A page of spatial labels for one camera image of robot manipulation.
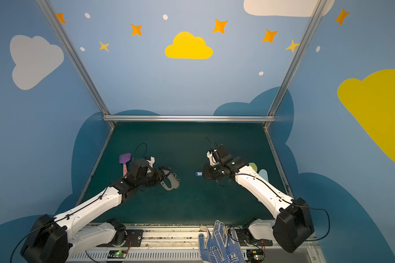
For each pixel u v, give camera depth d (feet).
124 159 3.31
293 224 1.31
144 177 2.22
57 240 1.27
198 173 2.62
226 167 1.89
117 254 2.32
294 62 2.85
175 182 3.05
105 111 3.76
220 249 2.35
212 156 2.17
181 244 2.41
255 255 2.35
